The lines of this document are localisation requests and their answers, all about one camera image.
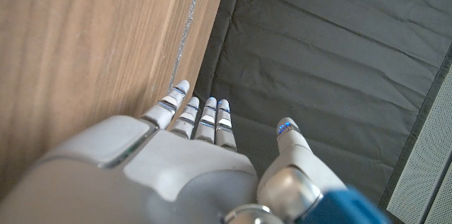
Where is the black curtain backdrop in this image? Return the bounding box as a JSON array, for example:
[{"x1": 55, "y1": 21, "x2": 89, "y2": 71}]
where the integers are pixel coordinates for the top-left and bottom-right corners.
[{"x1": 192, "y1": 0, "x2": 452, "y2": 211}]

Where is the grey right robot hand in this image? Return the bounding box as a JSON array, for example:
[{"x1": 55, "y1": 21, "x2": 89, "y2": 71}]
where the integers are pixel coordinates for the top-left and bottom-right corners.
[{"x1": 0, "y1": 79, "x2": 349, "y2": 224}]

